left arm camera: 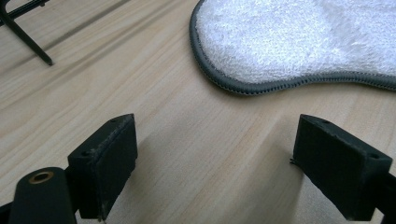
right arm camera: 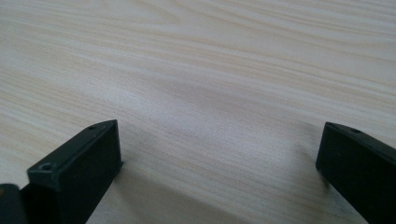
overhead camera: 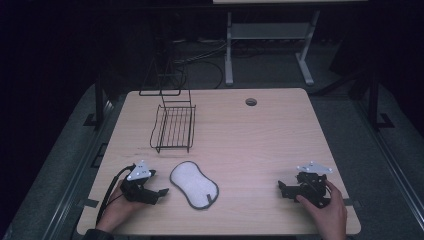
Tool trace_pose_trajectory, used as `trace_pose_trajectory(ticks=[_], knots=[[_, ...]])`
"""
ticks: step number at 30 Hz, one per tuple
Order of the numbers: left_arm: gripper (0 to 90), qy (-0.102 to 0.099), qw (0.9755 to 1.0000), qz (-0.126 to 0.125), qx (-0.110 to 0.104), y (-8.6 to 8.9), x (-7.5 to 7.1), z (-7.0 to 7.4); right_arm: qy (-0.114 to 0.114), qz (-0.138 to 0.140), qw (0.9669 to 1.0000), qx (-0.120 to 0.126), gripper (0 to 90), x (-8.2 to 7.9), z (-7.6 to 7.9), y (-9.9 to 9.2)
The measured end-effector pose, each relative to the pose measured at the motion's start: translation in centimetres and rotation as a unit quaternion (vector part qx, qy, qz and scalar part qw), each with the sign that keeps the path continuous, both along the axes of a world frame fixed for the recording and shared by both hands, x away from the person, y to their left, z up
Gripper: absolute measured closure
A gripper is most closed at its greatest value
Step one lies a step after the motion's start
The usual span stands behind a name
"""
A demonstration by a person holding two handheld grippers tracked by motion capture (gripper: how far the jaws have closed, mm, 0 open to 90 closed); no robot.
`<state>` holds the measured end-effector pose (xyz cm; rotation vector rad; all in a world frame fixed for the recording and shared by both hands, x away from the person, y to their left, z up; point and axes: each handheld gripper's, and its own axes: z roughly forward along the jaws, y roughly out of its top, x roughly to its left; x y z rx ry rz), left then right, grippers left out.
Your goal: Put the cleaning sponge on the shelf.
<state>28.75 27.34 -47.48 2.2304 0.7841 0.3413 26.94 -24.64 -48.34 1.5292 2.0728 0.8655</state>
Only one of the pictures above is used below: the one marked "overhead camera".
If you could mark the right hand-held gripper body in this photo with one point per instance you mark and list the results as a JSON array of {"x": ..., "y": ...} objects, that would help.
[{"x": 311, "y": 186}]

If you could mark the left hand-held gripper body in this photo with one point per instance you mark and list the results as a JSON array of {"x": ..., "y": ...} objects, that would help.
[{"x": 136, "y": 186}]

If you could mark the white sponge with grey edge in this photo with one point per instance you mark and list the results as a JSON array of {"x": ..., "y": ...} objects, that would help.
[{"x": 194, "y": 185}]

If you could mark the person's left hand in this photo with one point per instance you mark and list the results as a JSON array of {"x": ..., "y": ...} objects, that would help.
[{"x": 118, "y": 210}]

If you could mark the person's right hand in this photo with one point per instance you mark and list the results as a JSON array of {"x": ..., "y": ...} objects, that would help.
[{"x": 326, "y": 213}]

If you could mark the person's left sleeve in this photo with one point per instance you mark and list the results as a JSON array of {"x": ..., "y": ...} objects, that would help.
[{"x": 96, "y": 234}]

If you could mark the grey table grommet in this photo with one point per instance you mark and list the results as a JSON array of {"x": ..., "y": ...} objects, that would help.
[{"x": 251, "y": 102}]

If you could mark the white metal stand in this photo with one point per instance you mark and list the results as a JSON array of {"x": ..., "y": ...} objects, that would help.
[{"x": 270, "y": 46}]

